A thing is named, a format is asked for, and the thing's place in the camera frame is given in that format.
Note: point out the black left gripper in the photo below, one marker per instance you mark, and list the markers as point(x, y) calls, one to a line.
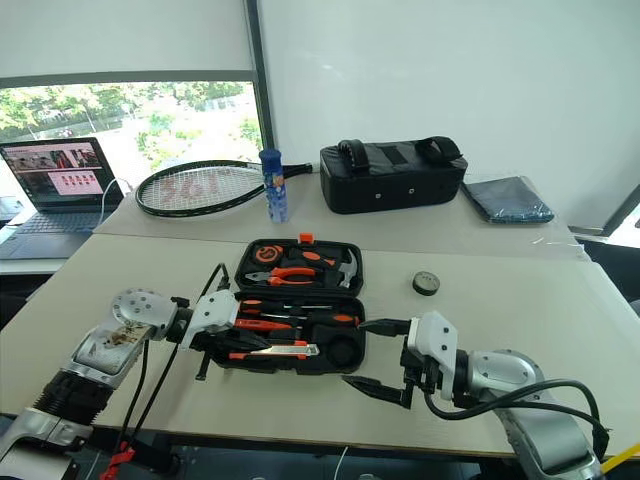
point(220, 346)

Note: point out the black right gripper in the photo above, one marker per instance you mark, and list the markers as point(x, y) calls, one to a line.
point(416, 371)

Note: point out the orange voltage tester pen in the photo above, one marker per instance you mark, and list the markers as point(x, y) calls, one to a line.
point(260, 324)

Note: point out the long orange black screwdriver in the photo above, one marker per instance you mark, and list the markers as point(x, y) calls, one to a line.
point(257, 306)

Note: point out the orange black utility knife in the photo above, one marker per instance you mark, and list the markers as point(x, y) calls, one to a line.
point(285, 351)

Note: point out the short orange black screwdriver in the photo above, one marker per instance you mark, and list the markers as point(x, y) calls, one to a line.
point(344, 318)

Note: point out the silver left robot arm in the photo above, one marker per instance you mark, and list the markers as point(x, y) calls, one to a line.
point(140, 312)

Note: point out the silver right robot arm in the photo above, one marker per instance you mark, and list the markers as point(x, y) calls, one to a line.
point(500, 372)

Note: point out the black tool case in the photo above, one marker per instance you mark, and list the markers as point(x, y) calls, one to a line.
point(345, 351)

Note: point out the black electrical tape roll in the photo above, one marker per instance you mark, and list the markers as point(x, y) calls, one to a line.
point(426, 284)

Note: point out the orange black tape measure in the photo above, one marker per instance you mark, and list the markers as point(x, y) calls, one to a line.
point(265, 253)

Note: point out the black tennis racket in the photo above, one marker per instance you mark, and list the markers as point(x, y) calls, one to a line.
point(160, 210)

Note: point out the blue patterned bottle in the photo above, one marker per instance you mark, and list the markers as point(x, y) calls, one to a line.
point(276, 192)

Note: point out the black zippered carry bag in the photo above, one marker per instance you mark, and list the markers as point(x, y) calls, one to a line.
point(390, 192)

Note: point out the blue folded cloth in plastic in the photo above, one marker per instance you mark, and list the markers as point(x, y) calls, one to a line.
point(507, 200)

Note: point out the black open laptop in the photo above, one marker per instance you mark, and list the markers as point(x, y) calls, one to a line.
point(55, 225)

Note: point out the white roller blind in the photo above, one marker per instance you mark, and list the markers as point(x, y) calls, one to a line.
point(125, 35)

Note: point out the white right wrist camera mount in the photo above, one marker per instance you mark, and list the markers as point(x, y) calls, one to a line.
point(435, 340)

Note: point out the dark window frame pillar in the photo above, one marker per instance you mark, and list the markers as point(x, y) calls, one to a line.
point(262, 75)

